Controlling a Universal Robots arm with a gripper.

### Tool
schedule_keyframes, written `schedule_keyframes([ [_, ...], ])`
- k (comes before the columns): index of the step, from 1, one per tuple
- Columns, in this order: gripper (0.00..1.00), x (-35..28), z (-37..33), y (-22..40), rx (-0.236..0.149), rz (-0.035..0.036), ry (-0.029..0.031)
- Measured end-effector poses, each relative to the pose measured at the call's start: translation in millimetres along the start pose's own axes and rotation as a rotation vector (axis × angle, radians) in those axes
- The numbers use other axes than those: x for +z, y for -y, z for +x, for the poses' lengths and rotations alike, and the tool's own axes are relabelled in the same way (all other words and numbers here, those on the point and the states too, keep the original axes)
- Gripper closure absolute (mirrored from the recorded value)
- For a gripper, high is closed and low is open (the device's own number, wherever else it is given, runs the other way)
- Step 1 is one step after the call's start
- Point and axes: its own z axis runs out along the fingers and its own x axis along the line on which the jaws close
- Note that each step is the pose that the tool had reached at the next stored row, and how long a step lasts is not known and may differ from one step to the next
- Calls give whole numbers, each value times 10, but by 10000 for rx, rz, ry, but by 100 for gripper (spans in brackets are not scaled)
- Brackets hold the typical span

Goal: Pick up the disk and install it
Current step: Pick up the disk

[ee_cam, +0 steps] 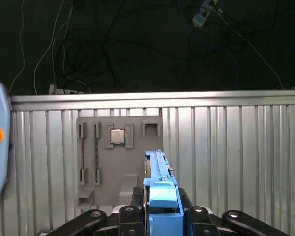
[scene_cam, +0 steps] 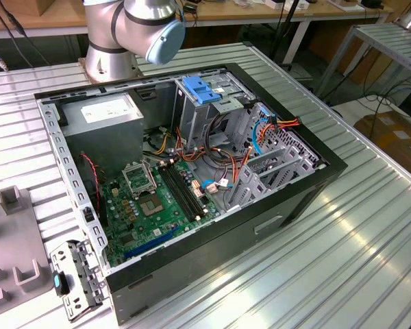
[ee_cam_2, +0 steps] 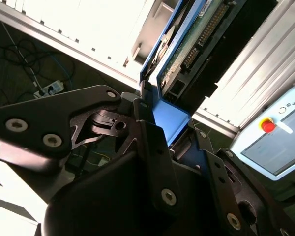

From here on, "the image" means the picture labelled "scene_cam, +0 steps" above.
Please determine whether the black clip with teal mark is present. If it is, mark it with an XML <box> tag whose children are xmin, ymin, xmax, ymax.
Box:
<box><xmin>51</xmin><ymin>270</ymin><xmax>71</xmax><ymax>295</ymax></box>

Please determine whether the grey metal drive cage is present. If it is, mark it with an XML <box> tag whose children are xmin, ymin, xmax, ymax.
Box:
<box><xmin>173</xmin><ymin>71</ymin><xmax>258</xmax><ymax>151</ymax></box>

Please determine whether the CPU socket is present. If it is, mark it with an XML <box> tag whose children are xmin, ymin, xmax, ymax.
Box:
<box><xmin>138</xmin><ymin>194</ymin><xmax>166</xmax><ymax>219</ymax></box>

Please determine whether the black case fan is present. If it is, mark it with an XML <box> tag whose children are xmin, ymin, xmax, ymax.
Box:
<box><xmin>78</xmin><ymin>152</ymin><xmax>108</xmax><ymax>227</ymax></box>

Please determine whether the metal socket cover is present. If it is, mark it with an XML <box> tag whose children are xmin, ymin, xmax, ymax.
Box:
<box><xmin>121</xmin><ymin>160</ymin><xmax>158</xmax><ymax>199</ymax></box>

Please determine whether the grey metal disk bay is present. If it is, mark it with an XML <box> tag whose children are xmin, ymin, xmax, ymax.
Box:
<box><xmin>222</xmin><ymin>102</ymin><xmax>329</xmax><ymax>212</ymax></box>

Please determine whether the orange red power wire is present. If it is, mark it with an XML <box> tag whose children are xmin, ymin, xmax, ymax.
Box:
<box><xmin>260</xmin><ymin>115</ymin><xmax>301</xmax><ymax>138</ymax></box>

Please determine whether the blue plastic drive latch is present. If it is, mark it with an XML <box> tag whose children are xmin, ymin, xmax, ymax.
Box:
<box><xmin>183</xmin><ymin>75</ymin><xmax>222</xmax><ymax>106</ymax></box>

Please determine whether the blue expansion slot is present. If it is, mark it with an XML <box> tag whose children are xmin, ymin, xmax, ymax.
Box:
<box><xmin>123</xmin><ymin>226</ymin><xmax>181</xmax><ymax>260</ymax></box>

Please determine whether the orange yellow wire bundle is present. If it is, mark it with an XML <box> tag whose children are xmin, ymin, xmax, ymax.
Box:
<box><xmin>142</xmin><ymin>125</ymin><xmax>256</xmax><ymax>193</ymax></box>

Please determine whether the black cable with silver plug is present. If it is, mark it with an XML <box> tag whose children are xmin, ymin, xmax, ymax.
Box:
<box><xmin>0</xmin><ymin>0</ymin><xmax>52</xmax><ymax>73</ymax></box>

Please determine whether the green motherboard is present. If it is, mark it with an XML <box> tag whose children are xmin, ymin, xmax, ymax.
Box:
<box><xmin>101</xmin><ymin>159</ymin><xmax>223</xmax><ymax>268</ymax></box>

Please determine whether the black RAM slot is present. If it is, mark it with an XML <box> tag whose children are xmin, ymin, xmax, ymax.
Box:
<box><xmin>167</xmin><ymin>164</ymin><xmax>203</xmax><ymax>218</ymax></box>
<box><xmin>158</xmin><ymin>167</ymin><xmax>195</xmax><ymax>222</ymax></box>
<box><xmin>162</xmin><ymin>165</ymin><xmax>199</xmax><ymax>220</ymax></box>
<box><xmin>171</xmin><ymin>162</ymin><xmax>208</xmax><ymax>216</ymax></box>

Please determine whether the white plug with blue wire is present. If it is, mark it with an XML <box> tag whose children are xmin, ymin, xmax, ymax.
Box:
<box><xmin>201</xmin><ymin>178</ymin><xmax>234</xmax><ymax>197</ymax></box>

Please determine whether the grey parts rack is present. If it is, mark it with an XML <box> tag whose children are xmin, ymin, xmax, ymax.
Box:
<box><xmin>0</xmin><ymin>186</ymin><xmax>55</xmax><ymax>316</ymax></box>

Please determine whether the black stand pole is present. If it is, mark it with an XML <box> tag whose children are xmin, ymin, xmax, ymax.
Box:
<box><xmin>272</xmin><ymin>0</ymin><xmax>301</xmax><ymax>64</ymax></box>

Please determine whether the grey metal slot bracket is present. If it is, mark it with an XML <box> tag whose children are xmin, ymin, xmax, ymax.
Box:
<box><xmin>49</xmin><ymin>239</ymin><xmax>110</xmax><ymax>323</ymax></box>

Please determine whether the wooden desk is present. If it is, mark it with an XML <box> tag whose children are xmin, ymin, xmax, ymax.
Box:
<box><xmin>0</xmin><ymin>0</ymin><xmax>395</xmax><ymax>66</ymax></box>

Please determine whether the blue data wire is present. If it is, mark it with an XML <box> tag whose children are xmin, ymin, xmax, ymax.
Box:
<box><xmin>251</xmin><ymin>108</ymin><xmax>273</xmax><ymax>157</ymax></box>

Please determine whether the black open PC case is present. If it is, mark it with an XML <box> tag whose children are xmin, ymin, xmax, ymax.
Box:
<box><xmin>34</xmin><ymin>62</ymin><xmax>349</xmax><ymax>326</ymax></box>

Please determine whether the grey power supply unit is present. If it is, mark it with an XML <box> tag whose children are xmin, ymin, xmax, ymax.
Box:
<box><xmin>56</xmin><ymin>92</ymin><xmax>145</xmax><ymax>175</ymax></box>

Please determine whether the large cardboard box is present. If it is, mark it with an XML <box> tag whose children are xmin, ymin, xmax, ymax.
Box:
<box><xmin>354</xmin><ymin>109</ymin><xmax>411</xmax><ymax>186</ymax></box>

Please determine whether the metal slat side table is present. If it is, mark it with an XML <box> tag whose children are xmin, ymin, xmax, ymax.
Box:
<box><xmin>314</xmin><ymin>22</ymin><xmax>411</xmax><ymax>100</ymax></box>

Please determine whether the red black fan wire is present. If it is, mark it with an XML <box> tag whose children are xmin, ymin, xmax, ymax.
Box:
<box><xmin>80</xmin><ymin>152</ymin><xmax>103</xmax><ymax>213</ymax></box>

